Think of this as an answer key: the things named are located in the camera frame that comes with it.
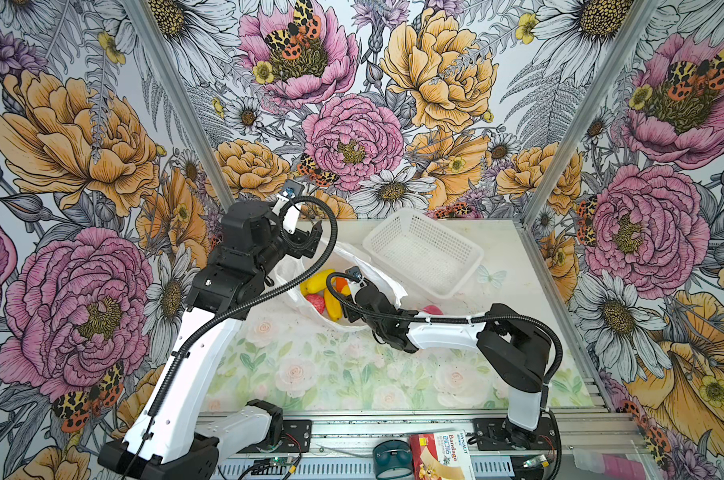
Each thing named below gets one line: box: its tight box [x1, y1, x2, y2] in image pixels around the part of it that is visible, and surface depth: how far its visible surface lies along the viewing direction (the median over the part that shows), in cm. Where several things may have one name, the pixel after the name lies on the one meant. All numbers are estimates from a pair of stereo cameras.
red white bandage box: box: [410, 430, 476, 480], surface depth 70 cm
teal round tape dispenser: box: [373, 439, 413, 480], surface depth 67 cm
